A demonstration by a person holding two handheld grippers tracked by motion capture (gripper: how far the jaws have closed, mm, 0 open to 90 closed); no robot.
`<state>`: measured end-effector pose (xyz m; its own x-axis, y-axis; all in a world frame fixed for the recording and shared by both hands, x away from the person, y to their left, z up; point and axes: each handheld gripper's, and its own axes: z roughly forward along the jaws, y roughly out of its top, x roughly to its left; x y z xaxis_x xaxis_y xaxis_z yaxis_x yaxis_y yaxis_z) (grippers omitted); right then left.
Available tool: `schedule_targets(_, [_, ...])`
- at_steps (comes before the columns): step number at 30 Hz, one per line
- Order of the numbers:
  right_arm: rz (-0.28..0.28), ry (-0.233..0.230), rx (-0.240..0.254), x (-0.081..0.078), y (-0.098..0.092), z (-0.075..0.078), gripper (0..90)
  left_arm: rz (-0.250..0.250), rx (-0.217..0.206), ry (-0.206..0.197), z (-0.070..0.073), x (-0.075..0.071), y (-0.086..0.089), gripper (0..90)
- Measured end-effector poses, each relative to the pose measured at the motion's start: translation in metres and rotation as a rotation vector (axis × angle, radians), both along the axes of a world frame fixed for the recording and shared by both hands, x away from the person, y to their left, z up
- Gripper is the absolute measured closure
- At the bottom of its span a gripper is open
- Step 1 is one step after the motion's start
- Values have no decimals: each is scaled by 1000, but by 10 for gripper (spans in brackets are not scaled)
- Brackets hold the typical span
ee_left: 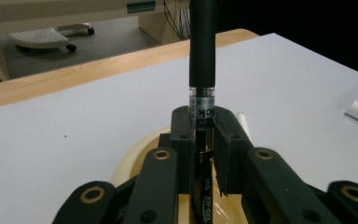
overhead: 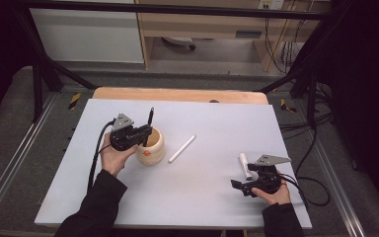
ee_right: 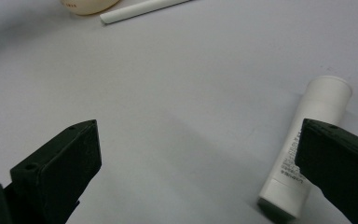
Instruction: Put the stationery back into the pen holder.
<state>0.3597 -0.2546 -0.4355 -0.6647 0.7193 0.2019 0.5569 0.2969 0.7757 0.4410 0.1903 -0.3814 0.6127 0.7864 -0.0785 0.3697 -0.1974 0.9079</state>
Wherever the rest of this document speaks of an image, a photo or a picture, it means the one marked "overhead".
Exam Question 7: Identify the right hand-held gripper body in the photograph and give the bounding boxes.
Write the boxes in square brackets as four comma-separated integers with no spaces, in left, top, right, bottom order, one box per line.
[242,154,292,198]

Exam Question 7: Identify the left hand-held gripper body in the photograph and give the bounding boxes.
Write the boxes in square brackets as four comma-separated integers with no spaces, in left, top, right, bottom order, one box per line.
[110,113,145,152]

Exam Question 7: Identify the black pen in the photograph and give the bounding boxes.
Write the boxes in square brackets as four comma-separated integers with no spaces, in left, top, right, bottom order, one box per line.
[142,107,155,147]

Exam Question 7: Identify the cream ribbed pen holder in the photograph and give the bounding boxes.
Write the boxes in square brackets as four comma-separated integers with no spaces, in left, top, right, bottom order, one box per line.
[135,127,166,167]

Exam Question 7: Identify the person's right hand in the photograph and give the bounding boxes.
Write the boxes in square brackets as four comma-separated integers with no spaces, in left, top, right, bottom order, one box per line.
[251,181,292,207]

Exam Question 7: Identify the person's left hand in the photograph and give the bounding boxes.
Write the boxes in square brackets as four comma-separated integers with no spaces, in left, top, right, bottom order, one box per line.
[99,132,139,178]

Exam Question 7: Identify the white marker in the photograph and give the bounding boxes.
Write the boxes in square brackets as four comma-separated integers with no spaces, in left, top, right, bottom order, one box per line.
[238,152,254,181]

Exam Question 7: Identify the white pen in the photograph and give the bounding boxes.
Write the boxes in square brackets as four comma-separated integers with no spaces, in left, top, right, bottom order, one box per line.
[168,134,197,164]

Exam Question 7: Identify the wooden table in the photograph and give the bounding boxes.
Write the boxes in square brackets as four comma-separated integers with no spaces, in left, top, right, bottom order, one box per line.
[92,86,269,106]

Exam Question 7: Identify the yellow black floor tape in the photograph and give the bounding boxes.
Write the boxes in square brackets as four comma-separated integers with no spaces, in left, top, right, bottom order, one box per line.
[279,98,298,114]
[67,92,82,111]

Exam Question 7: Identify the office chair base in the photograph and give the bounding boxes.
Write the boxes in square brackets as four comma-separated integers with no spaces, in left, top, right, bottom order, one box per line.
[161,37,197,51]

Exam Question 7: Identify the white cabinet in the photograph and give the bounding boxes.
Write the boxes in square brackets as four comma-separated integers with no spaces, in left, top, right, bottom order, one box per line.
[29,8,145,64]

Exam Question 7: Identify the light wooden desk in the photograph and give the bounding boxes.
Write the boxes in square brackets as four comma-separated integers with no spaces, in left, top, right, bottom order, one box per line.
[134,0,330,72]

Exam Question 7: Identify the left hand-held gripper cable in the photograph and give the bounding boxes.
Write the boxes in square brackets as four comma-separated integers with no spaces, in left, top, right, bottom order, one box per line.
[87,119,116,192]

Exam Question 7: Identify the hand-held gripper cable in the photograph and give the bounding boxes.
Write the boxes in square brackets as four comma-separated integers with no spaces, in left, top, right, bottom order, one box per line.
[87,119,116,192]
[277,126,332,207]

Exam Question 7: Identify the right hand-held gripper cable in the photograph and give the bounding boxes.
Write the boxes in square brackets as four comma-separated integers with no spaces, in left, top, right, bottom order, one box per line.
[277,126,332,207]

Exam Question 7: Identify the aluminium floor rail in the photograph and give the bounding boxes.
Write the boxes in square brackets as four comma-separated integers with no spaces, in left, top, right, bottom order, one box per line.
[304,131,367,237]
[0,93,59,225]

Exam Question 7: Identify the black floor cables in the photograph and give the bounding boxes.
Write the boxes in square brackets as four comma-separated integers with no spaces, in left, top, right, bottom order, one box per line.
[277,82,334,132]

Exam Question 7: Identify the hanging black cables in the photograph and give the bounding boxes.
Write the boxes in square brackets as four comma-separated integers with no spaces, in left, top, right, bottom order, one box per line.
[264,16,302,75]

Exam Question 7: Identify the black metal frame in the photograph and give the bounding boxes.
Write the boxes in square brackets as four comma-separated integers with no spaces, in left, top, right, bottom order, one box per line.
[13,0,353,129]

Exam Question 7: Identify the wall power outlet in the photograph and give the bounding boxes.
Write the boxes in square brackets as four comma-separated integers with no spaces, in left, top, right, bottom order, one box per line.
[258,0,285,10]

